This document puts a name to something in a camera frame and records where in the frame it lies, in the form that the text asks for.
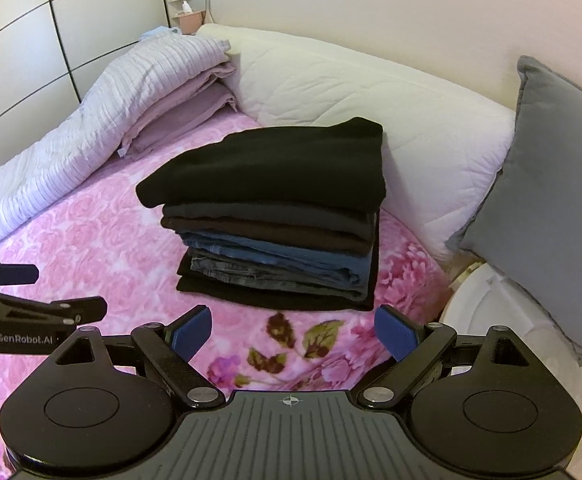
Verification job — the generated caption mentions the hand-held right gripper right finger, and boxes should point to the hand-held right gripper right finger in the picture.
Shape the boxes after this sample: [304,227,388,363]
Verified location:
[356,305,534,409]

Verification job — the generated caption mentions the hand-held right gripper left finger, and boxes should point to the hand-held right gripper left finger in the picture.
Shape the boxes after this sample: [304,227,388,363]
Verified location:
[51,305,225,409]

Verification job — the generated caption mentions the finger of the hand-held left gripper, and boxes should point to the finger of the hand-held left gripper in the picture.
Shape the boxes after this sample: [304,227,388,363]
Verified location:
[0,257,40,292]
[0,296,108,326]

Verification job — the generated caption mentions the black sweater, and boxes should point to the black sweater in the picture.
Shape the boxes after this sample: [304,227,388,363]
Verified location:
[136,117,388,211]

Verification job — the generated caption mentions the stack of folded clothes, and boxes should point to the stack of folded clothes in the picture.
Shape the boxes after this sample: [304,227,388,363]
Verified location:
[176,215,381,312]

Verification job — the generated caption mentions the pink floral blanket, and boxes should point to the pink floral blanket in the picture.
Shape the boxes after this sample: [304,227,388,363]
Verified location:
[0,110,454,480]

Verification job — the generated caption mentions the folded grey jeans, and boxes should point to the folded grey jeans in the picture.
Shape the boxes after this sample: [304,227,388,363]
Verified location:
[188,247,367,301]

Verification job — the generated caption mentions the folded brown garment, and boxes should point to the folded brown garment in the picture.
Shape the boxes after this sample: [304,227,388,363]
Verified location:
[161,215,377,256]

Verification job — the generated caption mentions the folded blue jeans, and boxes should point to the folded blue jeans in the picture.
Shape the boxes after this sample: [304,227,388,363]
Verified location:
[178,230,376,301]

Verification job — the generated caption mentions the folded dark grey garment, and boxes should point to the folded dark grey garment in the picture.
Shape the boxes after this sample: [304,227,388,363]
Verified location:
[161,202,379,241]

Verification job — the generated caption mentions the grey pillow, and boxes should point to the grey pillow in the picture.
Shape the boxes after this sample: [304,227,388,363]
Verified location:
[446,55,582,376]

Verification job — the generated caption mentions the white ribbed quilt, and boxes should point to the white ribbed quilt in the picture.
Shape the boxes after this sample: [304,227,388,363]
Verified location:
[0,35,232,256]

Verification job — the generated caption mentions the mauve folded sheet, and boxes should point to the mauve folded sheet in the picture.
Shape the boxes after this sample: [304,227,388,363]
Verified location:
[116,62,237,161]

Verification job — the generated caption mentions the white pillow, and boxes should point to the white pillow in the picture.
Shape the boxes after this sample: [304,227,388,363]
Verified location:
[196,22,516,263]

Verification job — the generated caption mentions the white panelled wardrobe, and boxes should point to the white panelled wardrobe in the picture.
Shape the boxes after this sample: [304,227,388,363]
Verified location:
[0,0,172,186]

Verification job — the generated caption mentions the light blue cloth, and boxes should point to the light blue cloth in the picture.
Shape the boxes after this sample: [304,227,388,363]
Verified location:
[138,25,182,42]

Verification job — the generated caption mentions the pink box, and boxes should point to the pink box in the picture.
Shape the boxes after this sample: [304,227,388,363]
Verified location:
[178,10,207,36]

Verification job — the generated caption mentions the white round bed frame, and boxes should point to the white round bed frame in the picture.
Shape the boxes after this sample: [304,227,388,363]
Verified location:
[441,257,582,480]

